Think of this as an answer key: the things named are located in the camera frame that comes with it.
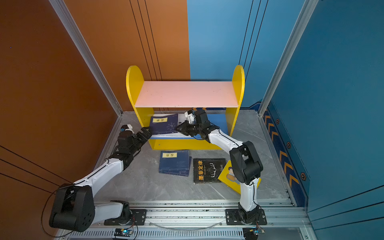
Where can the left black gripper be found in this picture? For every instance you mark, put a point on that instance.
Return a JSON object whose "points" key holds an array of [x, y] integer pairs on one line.
{"points": [[143, 139]]}

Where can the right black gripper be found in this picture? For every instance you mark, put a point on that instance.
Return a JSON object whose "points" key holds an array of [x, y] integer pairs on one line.
{"points": [[185, 126]]}

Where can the purple blue book yellow label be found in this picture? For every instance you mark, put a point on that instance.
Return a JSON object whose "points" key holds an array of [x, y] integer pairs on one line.
{"points": [[164, 124]]}

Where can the dark blue book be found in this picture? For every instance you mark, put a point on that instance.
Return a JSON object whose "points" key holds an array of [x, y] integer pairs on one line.
{"points": [[176, 163]]}

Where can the white book with dark bars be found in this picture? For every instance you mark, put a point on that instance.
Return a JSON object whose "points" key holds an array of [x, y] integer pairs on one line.
{"points": [[182, 118]]}

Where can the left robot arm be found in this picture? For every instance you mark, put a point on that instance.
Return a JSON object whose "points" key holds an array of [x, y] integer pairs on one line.
{"points": [[74, 208]]}

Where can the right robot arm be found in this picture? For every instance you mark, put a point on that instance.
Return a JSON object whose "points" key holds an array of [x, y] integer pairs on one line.
{"points": [[245, 160]]}

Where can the yellow pink blue bookshelf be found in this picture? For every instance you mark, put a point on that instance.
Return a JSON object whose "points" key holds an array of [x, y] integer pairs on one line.
{"points": [[145, 96]]}

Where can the black book yellow title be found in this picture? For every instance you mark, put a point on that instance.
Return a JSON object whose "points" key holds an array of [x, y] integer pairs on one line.
{"points": [[207, 171]]}

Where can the yellow cartoon cover book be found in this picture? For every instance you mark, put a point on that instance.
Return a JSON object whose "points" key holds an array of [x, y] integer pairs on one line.
{"points": [[227, 177]]}

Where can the left green circuit board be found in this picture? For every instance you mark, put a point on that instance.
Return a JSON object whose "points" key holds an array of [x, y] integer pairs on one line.
{"points": [[124, 233]]}

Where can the green circuit board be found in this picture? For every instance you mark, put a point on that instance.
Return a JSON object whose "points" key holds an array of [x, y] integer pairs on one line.
{"points": [[252, 233], [124, 233]]}

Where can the right green circuit board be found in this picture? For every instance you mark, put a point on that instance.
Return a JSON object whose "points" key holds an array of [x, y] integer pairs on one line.
{"points": [[252, 233]]}

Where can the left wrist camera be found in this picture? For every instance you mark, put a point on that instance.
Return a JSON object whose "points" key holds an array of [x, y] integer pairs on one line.
{"points": [[126, 128]]}

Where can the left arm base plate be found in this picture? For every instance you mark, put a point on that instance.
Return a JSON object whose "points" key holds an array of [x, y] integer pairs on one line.
{"points": [[136, 217]]}

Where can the aluminium front rail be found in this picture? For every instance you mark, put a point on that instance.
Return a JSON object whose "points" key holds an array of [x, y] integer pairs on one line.
{"points": [[205, 220]]}

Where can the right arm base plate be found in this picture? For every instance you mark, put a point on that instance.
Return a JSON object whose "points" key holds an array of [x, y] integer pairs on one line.
{"points": [[240, 217]]}

